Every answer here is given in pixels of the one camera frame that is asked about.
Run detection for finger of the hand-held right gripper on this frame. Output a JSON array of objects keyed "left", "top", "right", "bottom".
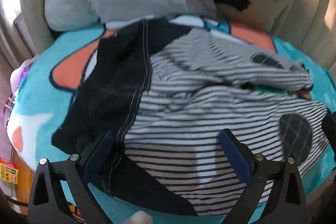
[{"left": 322, "top": 111, "right": 336, "bottom": 143}]

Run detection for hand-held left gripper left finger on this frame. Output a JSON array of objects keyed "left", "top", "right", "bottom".
[{"left": 28, "top": 130, "right": 116, "bottom": 224}]

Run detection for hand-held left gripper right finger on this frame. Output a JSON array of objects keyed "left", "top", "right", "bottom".
[{"left": 219, "top": 129, "right": 310, "bottom": 224}]

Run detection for purple and white cloth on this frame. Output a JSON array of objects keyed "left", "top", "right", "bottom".
[{"left": 10, "top": 55, "right": 36, "bottom": 89}]

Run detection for teal printed blanket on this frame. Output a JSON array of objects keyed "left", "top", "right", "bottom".
[{"left": 7, "top": 14, "right": 336, "bottom": 224}]

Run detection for navy and striped pants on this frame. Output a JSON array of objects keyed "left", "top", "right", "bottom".
[{"left": 52, "top": 17, "right": 330, "bottom": 217}]

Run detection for red and yellow box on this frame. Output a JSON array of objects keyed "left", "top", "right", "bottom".
[{"left": 0, "top": 157, "right": 20, "bottom": 186}]

